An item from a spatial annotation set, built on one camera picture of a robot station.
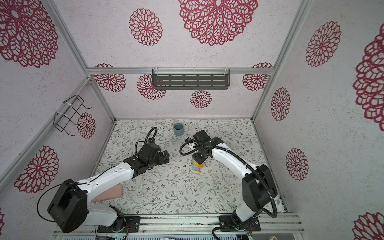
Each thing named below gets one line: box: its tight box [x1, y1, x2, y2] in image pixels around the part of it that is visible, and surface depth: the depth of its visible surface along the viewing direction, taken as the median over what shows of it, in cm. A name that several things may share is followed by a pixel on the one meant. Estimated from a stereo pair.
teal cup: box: [173, 122, 185, 137], surface depth 112 cm
